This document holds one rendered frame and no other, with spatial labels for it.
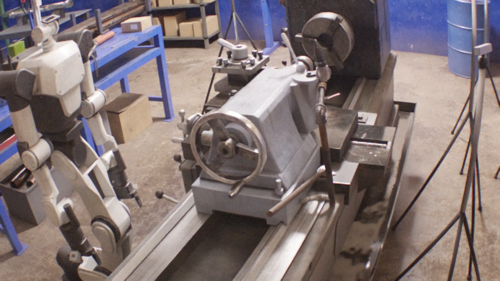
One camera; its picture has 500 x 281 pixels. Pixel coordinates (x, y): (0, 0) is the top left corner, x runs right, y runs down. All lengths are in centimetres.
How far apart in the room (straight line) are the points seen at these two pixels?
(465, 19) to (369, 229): 332
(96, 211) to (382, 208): 128
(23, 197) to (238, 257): 200
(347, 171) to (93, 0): 657
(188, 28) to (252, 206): 497
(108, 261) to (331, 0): 166
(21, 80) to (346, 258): 143
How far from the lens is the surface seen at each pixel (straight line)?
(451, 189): 313
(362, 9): 233
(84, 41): 189
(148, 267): 136
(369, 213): 219
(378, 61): 245
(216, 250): 155
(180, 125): 204
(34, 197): 322
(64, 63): 169
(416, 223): 280
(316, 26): 225
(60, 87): 167
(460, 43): 507
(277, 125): 144
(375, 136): 183
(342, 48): 225
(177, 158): 198
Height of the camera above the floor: 172
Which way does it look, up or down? 25 degrees down
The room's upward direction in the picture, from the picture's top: 7 degrees counter-clockwise
